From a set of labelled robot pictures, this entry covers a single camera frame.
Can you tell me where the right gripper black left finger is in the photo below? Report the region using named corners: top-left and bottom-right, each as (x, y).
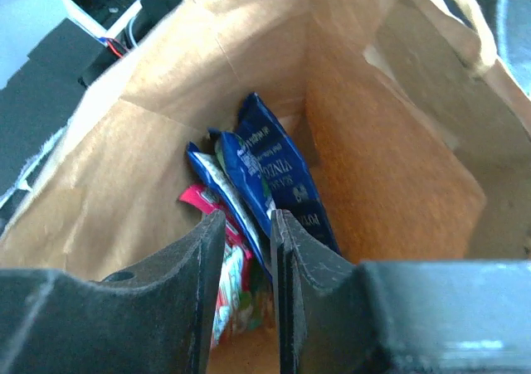
top-left (1, 211), bottom-right (226, 373)

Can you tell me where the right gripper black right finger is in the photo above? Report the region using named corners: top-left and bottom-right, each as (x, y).
top-left (270, 211), bottom-right (530, 373)

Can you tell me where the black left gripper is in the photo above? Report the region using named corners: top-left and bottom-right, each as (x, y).
top-left (1, 19), bottom-right (124, 224)

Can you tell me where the dark blue chips bag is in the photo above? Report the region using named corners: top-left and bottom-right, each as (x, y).
top-left (187, 93), bottom-right (339, 272)

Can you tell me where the brown paper bag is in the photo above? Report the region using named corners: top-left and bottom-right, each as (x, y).
top-left (1, 0), bottom-right (530, 373)

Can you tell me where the teal snack packet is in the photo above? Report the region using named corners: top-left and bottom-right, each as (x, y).
top-left (210, 243), bottom-right (262, 349)

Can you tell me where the red snack packet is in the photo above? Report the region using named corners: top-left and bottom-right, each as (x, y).
top-left (178, 184), bottom-right (254, 267)

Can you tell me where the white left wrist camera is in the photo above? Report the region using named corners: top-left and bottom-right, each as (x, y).
top-left (62, 0), bottom-right (182, 58)

